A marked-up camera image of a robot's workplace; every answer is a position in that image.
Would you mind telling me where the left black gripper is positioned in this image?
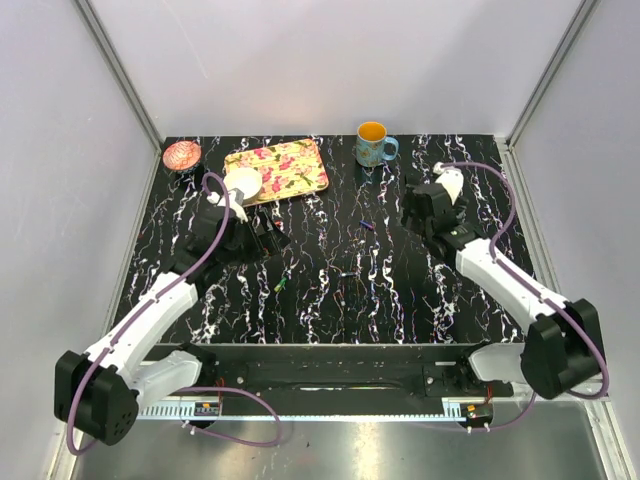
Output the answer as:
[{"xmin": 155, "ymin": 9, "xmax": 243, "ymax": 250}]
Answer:
[{"xmin": 219, "ymin": 209, "xmax": 291, "ymax": 267}]

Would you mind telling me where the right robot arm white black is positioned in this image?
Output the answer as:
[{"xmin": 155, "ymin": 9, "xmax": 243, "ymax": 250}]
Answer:
[{"xmin": 401, "ymin": 168, "xmax": 606, "ymax": 399}]

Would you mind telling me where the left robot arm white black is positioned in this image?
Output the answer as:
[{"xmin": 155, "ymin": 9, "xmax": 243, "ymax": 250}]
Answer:
[{"xmin": 54, "ymin": 205, "xmax": 290, "ymax": 445}]

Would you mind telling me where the green yellow battery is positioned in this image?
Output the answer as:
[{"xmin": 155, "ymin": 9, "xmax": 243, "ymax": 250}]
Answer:
[{"xmin": 274, "ymin": 278, "xmax": 287, "ymax": 293}]

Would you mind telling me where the small white bowl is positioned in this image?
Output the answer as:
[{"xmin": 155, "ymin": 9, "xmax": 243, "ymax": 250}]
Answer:
[{"xmin": 224, "ymin": 167, "xmax": 263, "ymax": 201}]

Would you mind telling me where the floral rectangular tray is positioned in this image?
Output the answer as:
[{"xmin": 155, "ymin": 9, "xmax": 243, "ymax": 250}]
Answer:
[{"xmin": 224, "ymin": 138, "xmax": 329, "ymax": 205}]

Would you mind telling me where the blue mug orange inside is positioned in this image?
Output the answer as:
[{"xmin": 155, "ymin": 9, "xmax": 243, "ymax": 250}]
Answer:
[{"xmin": 356, "ymin": 121, "xmax": 399, "ymax": 168}]

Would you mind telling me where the red patterned bowl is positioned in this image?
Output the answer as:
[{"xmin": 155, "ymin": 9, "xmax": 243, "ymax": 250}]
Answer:
[{"xmin": 162, "ymin": 140, "xmax": 202, "ymax": 173}]

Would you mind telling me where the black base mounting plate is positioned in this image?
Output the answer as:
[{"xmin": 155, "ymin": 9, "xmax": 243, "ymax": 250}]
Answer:
[{"xmin": 146, "ymin": 343, "xmax": 514, "ymax": 404}]

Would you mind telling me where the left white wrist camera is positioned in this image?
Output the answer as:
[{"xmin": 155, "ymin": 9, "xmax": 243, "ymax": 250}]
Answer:
[{"xmin": 206, "ymin": 188, "xmax": 248, "ymax": 223}]

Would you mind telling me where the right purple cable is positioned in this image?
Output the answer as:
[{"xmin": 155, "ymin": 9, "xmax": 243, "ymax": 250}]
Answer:
[{"xmin": 414, "ymin": 160, "xmax": 610, "ymax": 432}]

